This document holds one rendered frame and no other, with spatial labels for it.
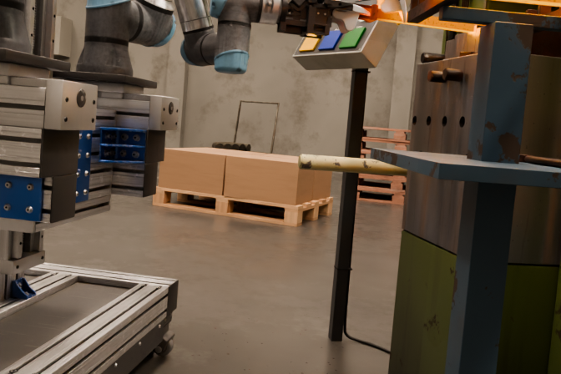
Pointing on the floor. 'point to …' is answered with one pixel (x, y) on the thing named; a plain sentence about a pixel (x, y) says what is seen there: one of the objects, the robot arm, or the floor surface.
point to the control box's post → (346, 207)
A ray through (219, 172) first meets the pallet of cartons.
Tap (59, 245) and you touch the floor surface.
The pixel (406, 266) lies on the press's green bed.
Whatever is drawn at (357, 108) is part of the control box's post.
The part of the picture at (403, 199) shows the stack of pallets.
